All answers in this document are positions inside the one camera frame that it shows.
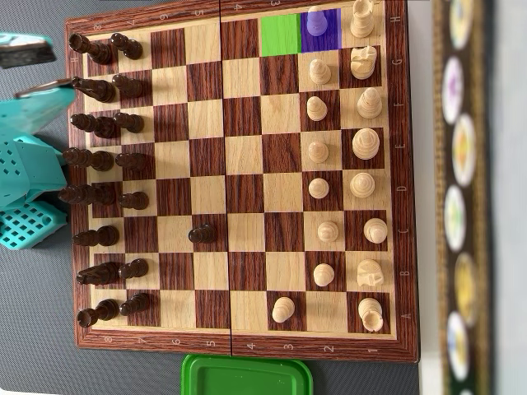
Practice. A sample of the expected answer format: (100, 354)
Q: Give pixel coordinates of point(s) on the wooden chess board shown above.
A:
(247, 193)

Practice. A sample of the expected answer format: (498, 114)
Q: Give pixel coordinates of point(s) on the dark wooden queen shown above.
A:
(82, 194)

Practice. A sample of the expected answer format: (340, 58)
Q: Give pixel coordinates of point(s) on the light wooden knight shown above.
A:
(369, 273)
(363, 61)

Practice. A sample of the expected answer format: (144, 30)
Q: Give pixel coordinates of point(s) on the light wooden rook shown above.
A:
(370, 314)
(362, 18)

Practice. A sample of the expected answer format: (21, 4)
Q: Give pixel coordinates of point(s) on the dark wooden rook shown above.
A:
(96, 312)
(92, 48)

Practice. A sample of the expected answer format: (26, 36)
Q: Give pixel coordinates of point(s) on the dark wooden pawn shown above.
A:
(134, 200)
(133, 269)
(127, 46)
(129, 85)
(201, 233)
(135, 305)
(131, 160)
(129, 122)

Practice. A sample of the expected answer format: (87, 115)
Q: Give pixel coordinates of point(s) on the grey and black box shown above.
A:
(512, 205)

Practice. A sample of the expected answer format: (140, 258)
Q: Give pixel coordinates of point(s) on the dark wooden bishop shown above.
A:
(96, 236)
(96, 125)

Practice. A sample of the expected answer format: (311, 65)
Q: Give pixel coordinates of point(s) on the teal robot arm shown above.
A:
(29, 173)

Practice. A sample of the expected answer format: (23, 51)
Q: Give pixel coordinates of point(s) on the green plastic tray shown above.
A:
(247, 376)

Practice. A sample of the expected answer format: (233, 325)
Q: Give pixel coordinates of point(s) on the light wooden bishop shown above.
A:
(369, 103)
(375, 230)

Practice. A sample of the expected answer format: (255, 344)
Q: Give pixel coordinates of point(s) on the dark wooden knight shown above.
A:
(96, 273)
(94, 88)

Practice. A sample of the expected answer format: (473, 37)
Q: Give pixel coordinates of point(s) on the black box with round medallions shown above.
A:
(463, 148)

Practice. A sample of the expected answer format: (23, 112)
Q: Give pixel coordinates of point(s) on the dark grey textured mat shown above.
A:
(37, 308)

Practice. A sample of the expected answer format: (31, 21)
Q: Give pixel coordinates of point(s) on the dark wooden king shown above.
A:
(88, 159)

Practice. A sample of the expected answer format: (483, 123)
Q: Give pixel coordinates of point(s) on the light wooden king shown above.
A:
(365, 144)

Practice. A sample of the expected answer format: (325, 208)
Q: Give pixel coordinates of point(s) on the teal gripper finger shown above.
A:
(37, 111)
(24, 51)

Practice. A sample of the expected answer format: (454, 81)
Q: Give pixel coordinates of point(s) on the light wooden queen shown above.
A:
(362, 184)

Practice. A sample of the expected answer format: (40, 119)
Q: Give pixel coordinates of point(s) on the light wooden pawn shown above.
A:
(319, 72)
(327, 232)
(316, 108)
(323, 274)
(318, 188)
(283, 309)
(316, 22)
(318, 151)

